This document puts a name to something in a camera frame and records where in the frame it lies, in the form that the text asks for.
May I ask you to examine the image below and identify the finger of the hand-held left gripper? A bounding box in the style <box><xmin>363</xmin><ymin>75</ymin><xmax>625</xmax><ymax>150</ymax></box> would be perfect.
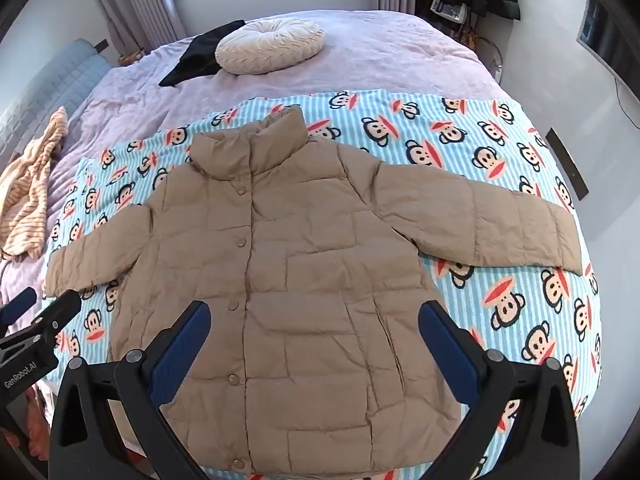
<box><xmin>0</xmin><ymin>287</ymin><xmax>37</xmax><ymax>328</ymax></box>
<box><xmin>29</xmin><ymin>290</ymin><xmax>82</xmax><ymax>348</ymax></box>

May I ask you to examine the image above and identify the black cloth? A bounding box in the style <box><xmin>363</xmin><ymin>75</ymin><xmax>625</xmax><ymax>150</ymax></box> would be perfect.
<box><xmin>158</xmin><ymin>20</ymin><xmax>247</xmax><ymax>88</ymax></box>

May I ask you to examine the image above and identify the orange striped cloth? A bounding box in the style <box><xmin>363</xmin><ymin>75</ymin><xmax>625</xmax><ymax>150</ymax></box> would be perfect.
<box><xmin>0</xmin><ymin>106</ymin><xmax>69</xmax><ymax>261</ymax></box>

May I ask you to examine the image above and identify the black wall screen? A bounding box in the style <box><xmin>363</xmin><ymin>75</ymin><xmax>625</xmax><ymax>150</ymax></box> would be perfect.
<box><xmin>575</xmin><ymin>0</ymin><xmax>622</xmax><ymax>67</ymax></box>

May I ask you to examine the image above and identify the black cable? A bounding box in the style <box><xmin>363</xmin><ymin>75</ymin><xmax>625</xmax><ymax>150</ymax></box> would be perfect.
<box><xmin>607</xmin><ymin>67</ymin><xmax>640</xmax><ymax>126</ymax></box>

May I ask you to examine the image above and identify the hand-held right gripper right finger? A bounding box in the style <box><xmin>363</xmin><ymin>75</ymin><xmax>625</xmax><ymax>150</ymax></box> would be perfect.
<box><xmin>417</xmin><ymin>300</ymin><xmax>581</xmax><ymax>480</ymax></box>

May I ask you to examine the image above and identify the monkey print striped blanket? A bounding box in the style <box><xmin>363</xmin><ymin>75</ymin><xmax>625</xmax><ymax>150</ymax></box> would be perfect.
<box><xmin>47</xmin><ymin>89</ymin><xmax>603</xmax><ymax>480</ymax></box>

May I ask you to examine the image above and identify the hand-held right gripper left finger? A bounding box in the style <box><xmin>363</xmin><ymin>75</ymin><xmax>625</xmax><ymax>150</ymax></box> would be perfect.
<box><xmin>49</xmin><ymin>300</ymin><xmax>212</xmax><ymax>480</ymax></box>

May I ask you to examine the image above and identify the pale blue padded headboard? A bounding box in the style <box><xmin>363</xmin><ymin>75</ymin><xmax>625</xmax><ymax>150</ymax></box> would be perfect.
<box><xmin>0</xmin><ymin>38</ymin><xmax>113</xmax><ymax>171</ymax></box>

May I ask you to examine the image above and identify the dark narrow panel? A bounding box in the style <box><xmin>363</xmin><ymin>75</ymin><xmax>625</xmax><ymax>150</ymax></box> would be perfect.
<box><xmin>545</xmin><ymin>129</ymin><xmax>590</xmax><ymax>202</ymax></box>

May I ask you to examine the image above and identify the blue printed box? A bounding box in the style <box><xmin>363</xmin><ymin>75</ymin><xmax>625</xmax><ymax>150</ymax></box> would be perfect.
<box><xmin>430</xmin><ymin>0</ymin><xmax>471</xmax><ymax>23</ymax></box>

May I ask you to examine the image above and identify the round cream cushion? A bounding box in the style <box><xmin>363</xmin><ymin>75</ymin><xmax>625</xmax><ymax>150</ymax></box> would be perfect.
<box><xmin>215</xmin><ymin>18</ymin><xmax>326</xmax><ymax>75</ymax></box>

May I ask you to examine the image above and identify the beige puffer jacket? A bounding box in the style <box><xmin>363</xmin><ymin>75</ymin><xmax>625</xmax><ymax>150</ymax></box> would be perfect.
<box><xmin>44</xmin><ymin>106</ymin><xmax>585</xmax><ymax>475</ymax></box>

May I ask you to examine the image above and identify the lilac bedspread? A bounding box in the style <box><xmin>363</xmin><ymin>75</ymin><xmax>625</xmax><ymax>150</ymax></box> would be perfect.
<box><xmin>0</xmin><ymin>7</ymin><xmax>506</xmax><ymax>291</ymax></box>

